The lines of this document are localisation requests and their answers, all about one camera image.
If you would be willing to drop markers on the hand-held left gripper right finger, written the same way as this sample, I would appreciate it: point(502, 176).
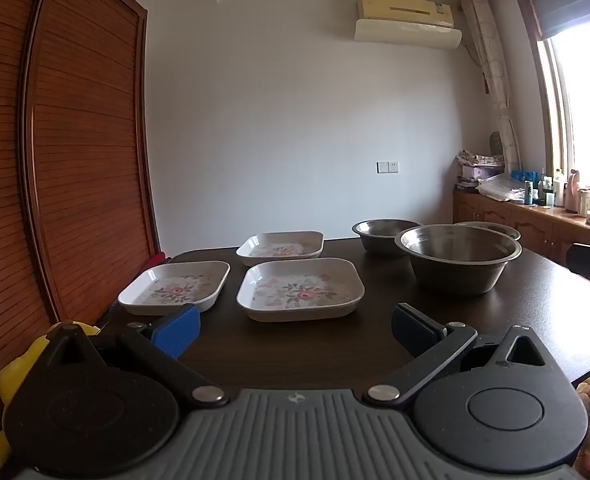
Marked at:
point(415, 332)

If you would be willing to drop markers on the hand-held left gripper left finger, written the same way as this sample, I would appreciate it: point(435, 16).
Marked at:
point(177, 332)

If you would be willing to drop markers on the floral square plate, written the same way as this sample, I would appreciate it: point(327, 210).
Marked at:
point(281, 250)
point(300, 287)
point(175, 287)

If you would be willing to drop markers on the large steel bowl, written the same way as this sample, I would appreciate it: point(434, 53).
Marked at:
point(457, 267)

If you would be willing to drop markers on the medium steel bowl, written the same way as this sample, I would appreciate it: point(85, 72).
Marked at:
point(382, 242)

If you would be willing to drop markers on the small steel bowl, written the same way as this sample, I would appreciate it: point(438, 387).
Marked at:
point(497, 230)

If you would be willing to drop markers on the red cloth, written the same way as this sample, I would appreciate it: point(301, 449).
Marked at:
point(154, 265)

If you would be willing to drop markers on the wooden side cabinet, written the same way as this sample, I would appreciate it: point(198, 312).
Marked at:
point(525, 227)

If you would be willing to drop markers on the clear plastic bag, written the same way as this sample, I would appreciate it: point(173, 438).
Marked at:
point(500, 187)

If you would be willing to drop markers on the yellow plush toy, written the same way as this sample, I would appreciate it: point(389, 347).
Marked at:
point(7, 385)

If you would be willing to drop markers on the blue can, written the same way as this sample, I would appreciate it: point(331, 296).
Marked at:
point(528, 193)

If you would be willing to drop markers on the pile of papers and cloth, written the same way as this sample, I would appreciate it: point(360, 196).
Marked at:
point(480, 165)

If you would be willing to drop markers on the brown slatted wooden wardrobe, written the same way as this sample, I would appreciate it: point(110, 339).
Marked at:
point(75, 160)

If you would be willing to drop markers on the row of bottles and jars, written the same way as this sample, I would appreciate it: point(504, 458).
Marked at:
point(575, 197)

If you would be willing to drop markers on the patterned curtain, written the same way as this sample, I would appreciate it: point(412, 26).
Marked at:
point(495, 85)

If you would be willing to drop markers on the window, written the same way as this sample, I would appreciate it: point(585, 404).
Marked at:
point(585, 110)

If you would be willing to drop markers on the white wall switch plate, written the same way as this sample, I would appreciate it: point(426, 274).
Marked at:
point(387, 166)

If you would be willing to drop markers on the wall air conditioner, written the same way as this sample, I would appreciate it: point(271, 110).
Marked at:
point(405, 20)

